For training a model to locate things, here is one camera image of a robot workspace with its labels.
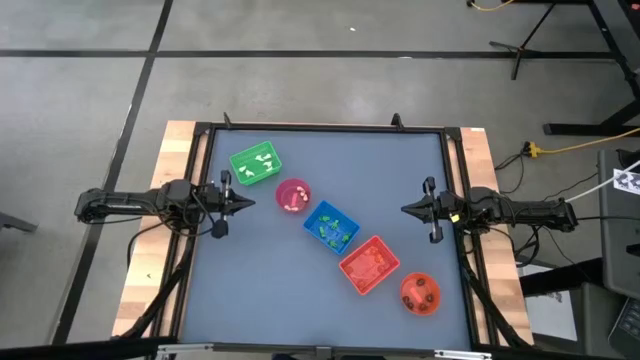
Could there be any wooden table side board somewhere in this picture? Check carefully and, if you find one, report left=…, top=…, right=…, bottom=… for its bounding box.
left=457, top=126, right=535, bottom=346
left=112, top=119, right=199, bottom=339

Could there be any white marker paper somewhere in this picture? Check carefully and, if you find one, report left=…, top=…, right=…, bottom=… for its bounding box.
left=613, top=168, right=640, bottom=196

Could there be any orange plastic bowl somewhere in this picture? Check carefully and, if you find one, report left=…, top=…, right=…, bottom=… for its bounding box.
left=399, top=272, right=442, bottom=317

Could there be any yellow floor cable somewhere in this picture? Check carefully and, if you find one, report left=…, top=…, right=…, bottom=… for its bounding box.
left=467, top=0, right=516, bottom=13

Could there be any white cable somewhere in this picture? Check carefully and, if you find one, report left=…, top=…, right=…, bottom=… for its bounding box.
left=564, top=159, right=640, bottom=204

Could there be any black beam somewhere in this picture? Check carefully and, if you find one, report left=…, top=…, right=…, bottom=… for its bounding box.
left=0, top=337, right=176, bottom=360

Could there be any yellow extension cord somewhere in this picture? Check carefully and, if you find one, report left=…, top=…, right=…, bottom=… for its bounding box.
left=522, top=127, right=640, bottom=159

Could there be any red plastic basket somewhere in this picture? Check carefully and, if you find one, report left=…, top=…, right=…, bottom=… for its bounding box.
left=338, top=235, right=402, bottom=296

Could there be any green plastic basket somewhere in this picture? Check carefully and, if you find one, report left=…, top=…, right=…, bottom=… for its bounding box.
left=229, top=140, right=284, bottom=187

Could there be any black desk leg frame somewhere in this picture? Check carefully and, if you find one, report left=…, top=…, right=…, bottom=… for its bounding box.
left=543, top=0, right=640, bottom=137

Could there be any blue plastic basket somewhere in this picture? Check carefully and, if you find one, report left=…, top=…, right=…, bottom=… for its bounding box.
left=302, top=200, right=361, bottom=257

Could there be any black tripod stand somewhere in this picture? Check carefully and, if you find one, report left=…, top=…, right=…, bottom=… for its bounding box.
left=488, top=0, right=559, bottom=81

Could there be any black table frame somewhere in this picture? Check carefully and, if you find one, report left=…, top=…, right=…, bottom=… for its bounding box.
left=169, top=119, right=482, bottom=352

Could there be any black bar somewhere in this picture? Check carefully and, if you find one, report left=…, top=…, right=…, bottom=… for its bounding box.
left=518, top=257, right=604, bottom=297

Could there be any black keyboard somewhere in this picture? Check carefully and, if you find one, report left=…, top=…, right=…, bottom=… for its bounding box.
left=607, top=297, right=640, bottom=360

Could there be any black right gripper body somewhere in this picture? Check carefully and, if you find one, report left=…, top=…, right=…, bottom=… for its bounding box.
left=423, top=176, right=467, bottom=245

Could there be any grey chair base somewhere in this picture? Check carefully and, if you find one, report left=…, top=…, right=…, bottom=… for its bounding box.
left=0, top=211, right=39, bottom=234

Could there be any grey cabinet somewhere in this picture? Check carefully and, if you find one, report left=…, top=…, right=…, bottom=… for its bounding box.
left=597, top=147, right=640, bottom=301

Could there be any silver aluminium rail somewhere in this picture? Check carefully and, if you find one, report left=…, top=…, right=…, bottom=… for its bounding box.
left=156, top=342, right=494, bottom=360

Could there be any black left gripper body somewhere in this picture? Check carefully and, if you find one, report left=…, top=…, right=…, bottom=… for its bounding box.
left=202, top=169, right=237, bottom=240

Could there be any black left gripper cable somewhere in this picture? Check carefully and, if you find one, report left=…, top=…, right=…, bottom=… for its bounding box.
left=187, top=189, right=217, bottom=237

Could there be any pink plastic bowl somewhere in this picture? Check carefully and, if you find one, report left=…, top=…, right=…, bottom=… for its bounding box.
left=274, top=177, right=313, bottom=215

